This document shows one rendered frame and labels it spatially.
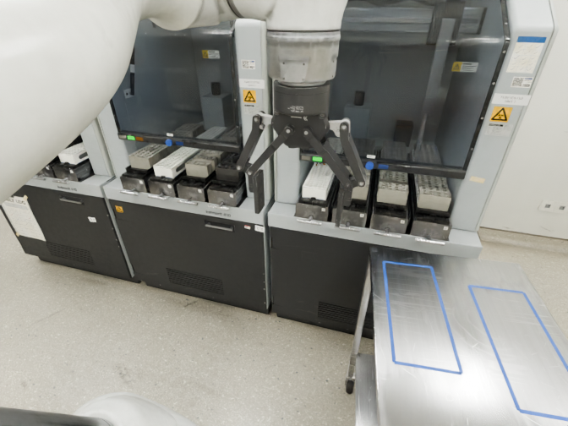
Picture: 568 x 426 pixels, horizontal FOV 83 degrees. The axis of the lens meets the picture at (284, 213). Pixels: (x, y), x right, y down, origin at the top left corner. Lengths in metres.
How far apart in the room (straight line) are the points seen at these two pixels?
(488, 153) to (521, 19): 0.39
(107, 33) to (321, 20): 0.27
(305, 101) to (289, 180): 0.97
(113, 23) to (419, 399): 0.76
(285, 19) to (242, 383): 1.54
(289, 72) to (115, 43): 0.26
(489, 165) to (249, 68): 0.92
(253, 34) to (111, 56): 1.11
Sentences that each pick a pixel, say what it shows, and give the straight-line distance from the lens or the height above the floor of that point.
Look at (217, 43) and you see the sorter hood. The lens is 1.32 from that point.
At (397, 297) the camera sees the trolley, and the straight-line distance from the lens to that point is 0.96.
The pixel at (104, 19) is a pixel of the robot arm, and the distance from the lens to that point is 0.20.
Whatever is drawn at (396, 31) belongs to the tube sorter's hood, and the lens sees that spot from 1.21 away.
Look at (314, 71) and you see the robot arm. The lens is 0.41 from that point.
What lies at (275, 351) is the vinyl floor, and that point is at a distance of 1.79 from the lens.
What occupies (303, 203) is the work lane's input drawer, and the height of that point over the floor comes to 0.81.
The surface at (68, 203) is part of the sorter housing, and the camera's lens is 2.09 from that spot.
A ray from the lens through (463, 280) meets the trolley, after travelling 1.08.
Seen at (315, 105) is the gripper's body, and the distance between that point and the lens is 0.43.
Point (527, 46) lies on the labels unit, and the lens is 1.25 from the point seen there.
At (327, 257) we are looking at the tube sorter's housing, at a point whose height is 0.55.
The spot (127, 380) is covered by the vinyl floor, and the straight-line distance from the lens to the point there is 1.86.
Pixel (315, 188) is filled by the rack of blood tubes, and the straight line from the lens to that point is 1.31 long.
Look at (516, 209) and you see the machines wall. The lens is 2.79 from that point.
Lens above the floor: 1.49
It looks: 33 degrees down
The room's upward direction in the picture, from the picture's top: straight up
